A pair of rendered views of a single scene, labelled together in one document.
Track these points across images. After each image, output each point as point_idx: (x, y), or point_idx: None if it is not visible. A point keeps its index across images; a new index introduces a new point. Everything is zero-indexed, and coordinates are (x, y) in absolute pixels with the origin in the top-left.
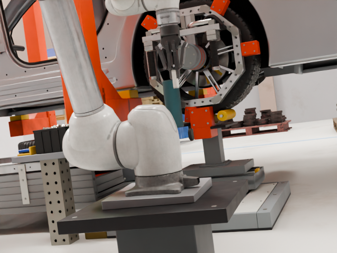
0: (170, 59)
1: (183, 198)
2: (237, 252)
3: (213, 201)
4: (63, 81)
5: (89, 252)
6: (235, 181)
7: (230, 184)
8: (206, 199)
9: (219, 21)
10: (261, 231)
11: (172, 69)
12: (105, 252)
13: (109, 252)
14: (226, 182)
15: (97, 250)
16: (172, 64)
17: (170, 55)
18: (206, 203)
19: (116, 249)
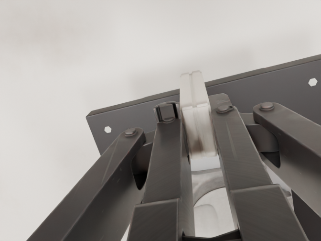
0: (191, 198)
1: None
2: (242, 0)
3: (320, 227)
4: None
5: (5, 22)
6: (315, 87)
7: (314, 115)
8: (305, 212)
9: None
10: None
11: (186, 143)
12: (31, 20)
13: (38, 19)
14: (299, 93)
15: (7, 8)
16: (184, 150)
17: (189, 213)
18: (314, 235)
19: (37, 3)
